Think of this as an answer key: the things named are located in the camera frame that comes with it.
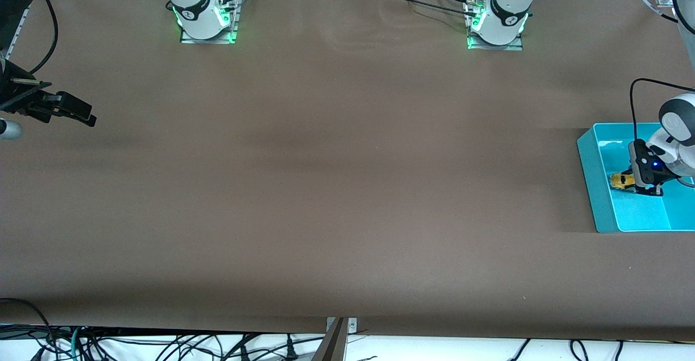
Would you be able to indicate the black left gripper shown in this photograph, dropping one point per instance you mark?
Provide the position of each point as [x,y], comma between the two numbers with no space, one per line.
[644,169]

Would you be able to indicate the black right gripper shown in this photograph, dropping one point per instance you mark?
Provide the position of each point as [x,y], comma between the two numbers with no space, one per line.
[12,98]

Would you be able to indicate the yellow toy beetle car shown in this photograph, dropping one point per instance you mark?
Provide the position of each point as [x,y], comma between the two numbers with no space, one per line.
[620,181]

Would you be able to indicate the turquoise plastic bin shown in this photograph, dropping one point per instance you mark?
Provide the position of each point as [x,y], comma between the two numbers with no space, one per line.
[602,187]

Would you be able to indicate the brown table cover sheet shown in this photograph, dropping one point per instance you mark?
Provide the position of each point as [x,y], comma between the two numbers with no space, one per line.
[380,230]

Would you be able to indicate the dark grey metal bar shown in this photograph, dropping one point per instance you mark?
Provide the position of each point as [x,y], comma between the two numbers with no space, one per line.
[331,347]

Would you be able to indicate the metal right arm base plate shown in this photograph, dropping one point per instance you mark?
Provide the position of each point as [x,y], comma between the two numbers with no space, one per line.
[234,27]

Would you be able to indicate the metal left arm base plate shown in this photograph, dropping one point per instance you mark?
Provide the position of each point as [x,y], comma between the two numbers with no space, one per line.
[494,47]

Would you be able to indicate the small metal table bracket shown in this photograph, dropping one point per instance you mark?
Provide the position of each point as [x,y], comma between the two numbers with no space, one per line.
[352,325]

